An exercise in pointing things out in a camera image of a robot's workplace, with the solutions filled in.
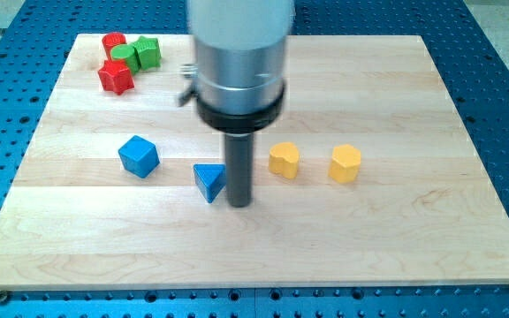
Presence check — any dark grey cylindrical pusher tip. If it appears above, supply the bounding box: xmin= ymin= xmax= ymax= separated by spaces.
xmin=224 ymin=133 xmax=254 ymax=208

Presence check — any blue triangle block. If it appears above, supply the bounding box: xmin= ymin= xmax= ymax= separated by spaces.
xmin=194 ymin=163 xmax=226 ymax=203

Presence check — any red star block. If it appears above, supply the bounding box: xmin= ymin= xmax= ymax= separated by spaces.
xmin=97 ymin=60 xmax=134 ymax=95

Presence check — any yellow hexagon block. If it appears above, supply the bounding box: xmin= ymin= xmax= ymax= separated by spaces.
xmin=328 ymin=144 xmax=361 ymax=184

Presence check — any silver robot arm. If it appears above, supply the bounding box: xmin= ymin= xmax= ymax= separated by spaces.
xmin=178 ymin=0 xmax=295 ymax=208

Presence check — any yellow heart block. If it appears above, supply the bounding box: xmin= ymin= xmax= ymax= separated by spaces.
xmin=269 ymin=142 xmax=300 ymax=179

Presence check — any green star block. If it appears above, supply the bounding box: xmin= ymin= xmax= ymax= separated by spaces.
xmin=131 ymin=36 xmax=162 ymax=70

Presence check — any red cylinder block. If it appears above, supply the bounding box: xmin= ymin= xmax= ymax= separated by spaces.
xmin=102 ymin=32 xmax=126 ymax=60

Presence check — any green cylinder block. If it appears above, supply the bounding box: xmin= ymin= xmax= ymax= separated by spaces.
xmin=110 ymin=44 xmax=141 ymax=74

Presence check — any wooden board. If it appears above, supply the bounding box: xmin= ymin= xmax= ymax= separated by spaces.
xmin=0 ymin=34 xmax=509 ymax=291

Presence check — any blue cube block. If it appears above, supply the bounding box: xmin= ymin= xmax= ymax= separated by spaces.
xmin=118 ymin=135 xmax=160 ymax=178

